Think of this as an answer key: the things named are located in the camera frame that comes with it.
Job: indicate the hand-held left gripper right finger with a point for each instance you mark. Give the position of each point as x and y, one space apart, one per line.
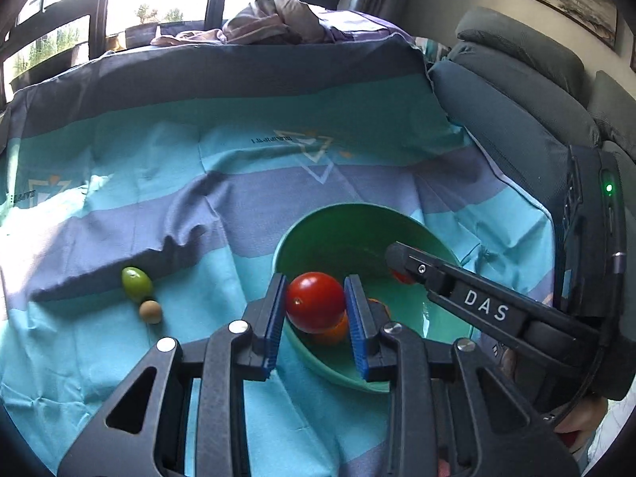
355 328

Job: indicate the grey sofa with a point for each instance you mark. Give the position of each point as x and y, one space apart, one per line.
497 109

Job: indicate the pile of beige clothes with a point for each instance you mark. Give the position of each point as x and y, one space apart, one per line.
268 20

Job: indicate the green oval fruit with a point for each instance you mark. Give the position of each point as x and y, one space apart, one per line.
135 283

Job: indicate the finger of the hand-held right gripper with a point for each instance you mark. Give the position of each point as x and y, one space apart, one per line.
447 283

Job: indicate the red cherry tomato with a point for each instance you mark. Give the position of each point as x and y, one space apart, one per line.
315 300
402 277

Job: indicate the person's right hand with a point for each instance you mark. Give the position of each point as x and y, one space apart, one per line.
584 422

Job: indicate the striped blue purple bed sheet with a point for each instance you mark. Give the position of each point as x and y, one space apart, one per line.
149 159

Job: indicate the small tan round fruit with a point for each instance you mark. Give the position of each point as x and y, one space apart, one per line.
150 311

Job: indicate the orange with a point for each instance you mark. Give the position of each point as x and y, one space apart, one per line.
333 336

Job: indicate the green plastic bowl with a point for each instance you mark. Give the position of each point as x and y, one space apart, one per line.
348 238

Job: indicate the dark planter box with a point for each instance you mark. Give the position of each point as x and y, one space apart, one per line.
164 35

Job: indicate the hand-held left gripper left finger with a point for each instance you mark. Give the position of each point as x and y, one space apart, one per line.
276 328

